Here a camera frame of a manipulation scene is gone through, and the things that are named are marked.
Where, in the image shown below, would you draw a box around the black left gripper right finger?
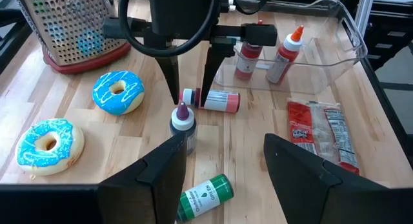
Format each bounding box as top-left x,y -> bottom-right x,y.
263,133 -> 388,224

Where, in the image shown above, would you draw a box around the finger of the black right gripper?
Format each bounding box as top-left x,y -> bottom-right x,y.
199,45 -> 236,108
155,54 -> 181,105

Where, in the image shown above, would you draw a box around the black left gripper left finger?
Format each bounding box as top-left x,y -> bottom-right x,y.
97,132 -> 188,224

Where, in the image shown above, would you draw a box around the red food colouring bottle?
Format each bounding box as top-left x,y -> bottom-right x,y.
234,19 -> 264,81

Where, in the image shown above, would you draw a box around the pink food colouring bottle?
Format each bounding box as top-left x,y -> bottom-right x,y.
179,87 -> 241,114

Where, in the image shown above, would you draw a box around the purple food colouring bottle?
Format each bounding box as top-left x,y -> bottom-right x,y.
169,101 -> 198,156

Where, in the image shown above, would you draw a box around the green food colouring bottle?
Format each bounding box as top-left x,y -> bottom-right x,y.
175,173 -> 235,223

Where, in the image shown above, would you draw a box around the red snack packet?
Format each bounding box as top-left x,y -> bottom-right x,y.
286,97 -> 361,176

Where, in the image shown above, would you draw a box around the orange food colouring bottle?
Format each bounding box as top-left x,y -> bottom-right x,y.
265,25 -> 305,85

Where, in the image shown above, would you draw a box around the blue doughnut white drizzle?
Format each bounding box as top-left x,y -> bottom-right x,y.
91,70 -> 146,116

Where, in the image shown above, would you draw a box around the blue doughnut white sprinkles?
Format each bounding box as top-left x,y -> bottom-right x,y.
14,117 -> 86,177

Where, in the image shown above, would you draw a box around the clear plastic bin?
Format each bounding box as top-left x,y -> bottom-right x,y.
212,0 -> 369,96

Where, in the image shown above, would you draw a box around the metal box grater red trim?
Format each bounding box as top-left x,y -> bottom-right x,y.
13,0 -> 132,75

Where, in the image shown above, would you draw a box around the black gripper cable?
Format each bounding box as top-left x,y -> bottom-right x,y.
117,0 -> 223,59

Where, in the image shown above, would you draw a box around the silver aluminium post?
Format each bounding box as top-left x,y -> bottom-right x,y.
354,0 -> 376,36

